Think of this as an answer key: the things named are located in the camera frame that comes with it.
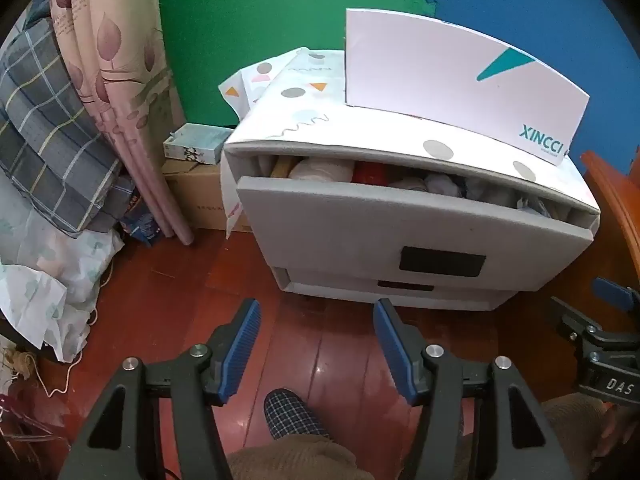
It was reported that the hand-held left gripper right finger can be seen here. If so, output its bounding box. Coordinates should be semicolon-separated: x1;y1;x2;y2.
372;298;576;480

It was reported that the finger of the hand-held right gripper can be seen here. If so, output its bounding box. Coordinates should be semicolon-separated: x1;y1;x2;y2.
591;276;640;313
546;296;610;350

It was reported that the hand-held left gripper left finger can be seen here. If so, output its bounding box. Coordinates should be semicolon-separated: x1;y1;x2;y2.
59;298;262;480

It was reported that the wooden drawer with grey front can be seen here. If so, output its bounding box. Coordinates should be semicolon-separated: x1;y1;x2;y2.
236;152;596;287

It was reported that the pile of underwear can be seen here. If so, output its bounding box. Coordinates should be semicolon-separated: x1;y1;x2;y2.
257;154;571;221

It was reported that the grey lower drawer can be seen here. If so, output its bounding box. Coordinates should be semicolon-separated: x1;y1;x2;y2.
272;264;526;311

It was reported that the grey drawer cabinet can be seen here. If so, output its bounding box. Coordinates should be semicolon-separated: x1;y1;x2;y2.
222;137;602;311

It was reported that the person's right hand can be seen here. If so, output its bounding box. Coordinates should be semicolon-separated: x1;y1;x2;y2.
592;404;640;461

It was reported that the plaid slipper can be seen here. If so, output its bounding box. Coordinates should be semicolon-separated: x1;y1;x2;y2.
263;387;332;443

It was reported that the red wooden furniture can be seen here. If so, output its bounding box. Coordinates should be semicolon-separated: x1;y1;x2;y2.
580;150;640;293

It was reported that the brown cardboard box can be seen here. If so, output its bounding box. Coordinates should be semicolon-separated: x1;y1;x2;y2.
161;159;253;233

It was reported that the blue plastic package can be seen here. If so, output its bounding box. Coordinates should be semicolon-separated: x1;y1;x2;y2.
119;199;164;247

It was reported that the small teal packet box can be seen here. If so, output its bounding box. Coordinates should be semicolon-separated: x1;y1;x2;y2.
163;123;232;165

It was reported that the white floral bedding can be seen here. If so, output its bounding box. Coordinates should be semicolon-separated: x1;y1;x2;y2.
0;224;126;365

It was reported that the white patterned cover cloth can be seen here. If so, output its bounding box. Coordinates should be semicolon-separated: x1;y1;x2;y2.
218;47;602;241

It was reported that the white cardboard box teal print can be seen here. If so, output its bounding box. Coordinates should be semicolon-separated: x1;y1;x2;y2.
344;8;590;168

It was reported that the pink floral curtain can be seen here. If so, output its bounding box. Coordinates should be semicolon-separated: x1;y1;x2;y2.
47;0;196;247

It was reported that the grey plaid quilt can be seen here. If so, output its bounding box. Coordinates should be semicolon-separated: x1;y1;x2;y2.
0;7;137;240

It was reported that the blue foam mat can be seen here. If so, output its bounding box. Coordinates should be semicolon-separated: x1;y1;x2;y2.
426;0;640;161

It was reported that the green foam mat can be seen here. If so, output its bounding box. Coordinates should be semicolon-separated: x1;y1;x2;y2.
151;0;442;129

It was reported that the white cable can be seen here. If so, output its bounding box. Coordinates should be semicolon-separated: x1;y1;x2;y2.
32;260;112;397

